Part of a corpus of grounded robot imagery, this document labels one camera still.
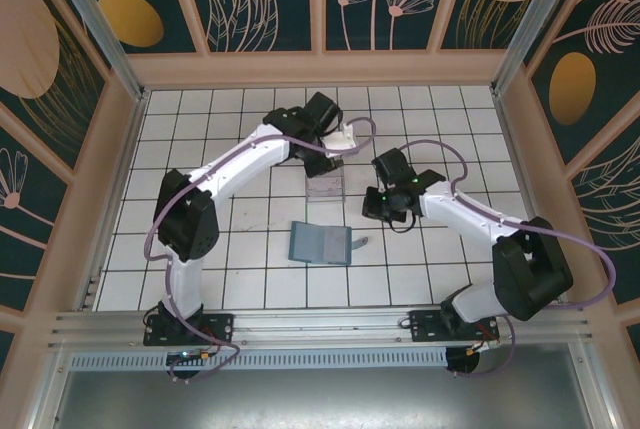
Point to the pink floral credit card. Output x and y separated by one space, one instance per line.
325 188

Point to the pale pink credit card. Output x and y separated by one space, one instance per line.
336 245

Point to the blue leather card holder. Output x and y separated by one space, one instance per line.
307 244

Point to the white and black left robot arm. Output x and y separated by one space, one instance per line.
240 159

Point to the clear plastic box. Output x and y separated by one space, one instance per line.
311 200

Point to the grey sheet metal panel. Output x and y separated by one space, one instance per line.
320 399

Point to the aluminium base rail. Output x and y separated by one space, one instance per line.
320 321

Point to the aluminium frame post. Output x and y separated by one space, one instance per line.
104 34
534 24

